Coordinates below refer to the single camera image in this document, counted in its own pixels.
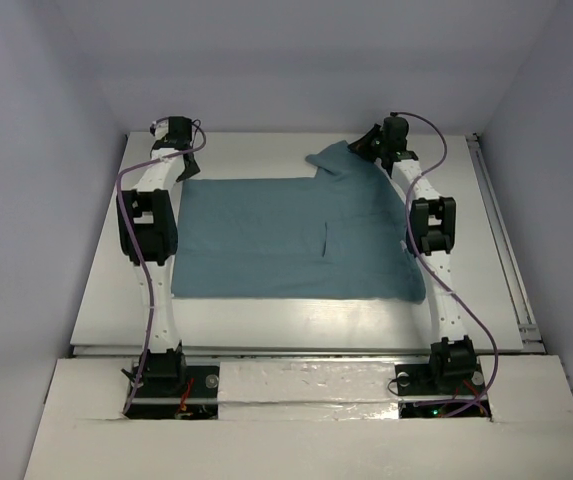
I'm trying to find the teal t-shirt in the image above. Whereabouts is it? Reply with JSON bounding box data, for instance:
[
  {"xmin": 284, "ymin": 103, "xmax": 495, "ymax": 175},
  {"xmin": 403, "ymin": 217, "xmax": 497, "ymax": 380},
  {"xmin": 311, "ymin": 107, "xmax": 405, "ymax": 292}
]
[{"xmin": 171, "ymin": 142, "xmax": 426, "ymax": 303}]

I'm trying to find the aluminium front rail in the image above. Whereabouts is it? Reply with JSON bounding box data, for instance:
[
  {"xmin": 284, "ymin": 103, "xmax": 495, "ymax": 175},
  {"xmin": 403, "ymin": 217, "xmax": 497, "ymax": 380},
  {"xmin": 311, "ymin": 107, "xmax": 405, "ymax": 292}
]
[{"xmin": 68, "ymin": 343, "xmax": 437, "ymax": 359}]

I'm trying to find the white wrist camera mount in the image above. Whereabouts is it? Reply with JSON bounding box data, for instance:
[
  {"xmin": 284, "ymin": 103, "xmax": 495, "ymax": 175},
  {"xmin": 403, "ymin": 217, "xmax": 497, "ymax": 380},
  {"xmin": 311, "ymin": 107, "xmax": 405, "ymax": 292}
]
[{"xmin": 150, "ymin": 119, "xmax": 169, "ymax": 140}]

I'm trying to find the aluminium right side rail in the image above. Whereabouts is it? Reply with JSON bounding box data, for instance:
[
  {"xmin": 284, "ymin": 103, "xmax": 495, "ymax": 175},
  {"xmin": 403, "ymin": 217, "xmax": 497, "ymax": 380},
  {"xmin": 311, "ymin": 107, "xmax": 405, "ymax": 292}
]
[{"xmin": 466, "ymin": 134, "xmax": 547, "ymax": 355}]

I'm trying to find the white foam cover block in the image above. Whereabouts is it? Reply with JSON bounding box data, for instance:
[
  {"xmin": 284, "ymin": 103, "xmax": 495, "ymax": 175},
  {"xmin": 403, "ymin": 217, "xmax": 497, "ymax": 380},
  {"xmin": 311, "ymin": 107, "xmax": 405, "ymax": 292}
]
[{"xmin": 217, "ymin": 360, "xmax": 399, "ymax": 422}]

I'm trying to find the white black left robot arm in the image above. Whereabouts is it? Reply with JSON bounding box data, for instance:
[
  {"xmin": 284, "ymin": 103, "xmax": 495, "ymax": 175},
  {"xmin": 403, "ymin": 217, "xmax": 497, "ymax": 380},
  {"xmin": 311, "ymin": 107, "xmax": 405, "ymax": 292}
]
[{"xmin": 115, "ymin": 116, "xmax": 201, "ymax": 395}]

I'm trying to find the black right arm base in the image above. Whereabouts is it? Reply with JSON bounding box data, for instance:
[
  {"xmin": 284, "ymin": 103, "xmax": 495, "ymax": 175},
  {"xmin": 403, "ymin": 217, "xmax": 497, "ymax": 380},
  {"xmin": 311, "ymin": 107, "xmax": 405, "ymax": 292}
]
[{"xmin": 386, "ymin": 364, "xmax": 491, "ymax": 419}]

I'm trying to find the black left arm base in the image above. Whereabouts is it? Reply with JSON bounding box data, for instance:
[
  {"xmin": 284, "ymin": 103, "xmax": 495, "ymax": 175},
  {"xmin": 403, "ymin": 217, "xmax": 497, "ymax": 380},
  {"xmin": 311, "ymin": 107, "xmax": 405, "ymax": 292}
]
[{"xmin": 124, "ymin": 365, "xmax": 220, "ymax": 420}]

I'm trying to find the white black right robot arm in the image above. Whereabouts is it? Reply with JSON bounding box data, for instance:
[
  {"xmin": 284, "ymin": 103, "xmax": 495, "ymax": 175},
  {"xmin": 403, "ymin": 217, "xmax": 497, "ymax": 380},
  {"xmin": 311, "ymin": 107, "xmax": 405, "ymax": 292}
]
[{"xmin": 349, "ymin": 112, "xmax": 477, "ymax": 394}]

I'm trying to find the aluminium rail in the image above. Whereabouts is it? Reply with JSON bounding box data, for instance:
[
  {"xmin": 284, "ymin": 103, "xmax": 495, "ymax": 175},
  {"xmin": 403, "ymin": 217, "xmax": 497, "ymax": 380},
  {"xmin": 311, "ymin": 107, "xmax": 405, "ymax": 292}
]
[
  {"xmin": 466, "ymin": 134, "xmax": 547, "ymax": 355},
  {"xmin": 68, "ymin": 343, "xmax": 437, "ymax": 359}
]

